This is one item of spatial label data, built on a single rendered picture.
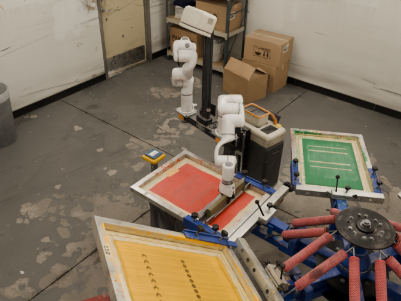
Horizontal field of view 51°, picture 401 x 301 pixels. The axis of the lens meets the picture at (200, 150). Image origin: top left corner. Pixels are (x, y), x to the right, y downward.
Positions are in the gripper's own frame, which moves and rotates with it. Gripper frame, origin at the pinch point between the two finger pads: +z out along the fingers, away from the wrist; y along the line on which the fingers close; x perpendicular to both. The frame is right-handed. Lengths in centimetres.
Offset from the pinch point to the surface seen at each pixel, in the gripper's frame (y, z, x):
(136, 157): 183, 101, -91
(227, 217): -6.6, 6.1, 7.6
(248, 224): -25.0, -2.5, 12.1
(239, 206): -7.1, 6.0, -6.0
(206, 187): 21.9, 6.0, -7.4
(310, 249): -67, -18, 21
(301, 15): 141, -5, -380
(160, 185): 47.5, 6.0, 11.4
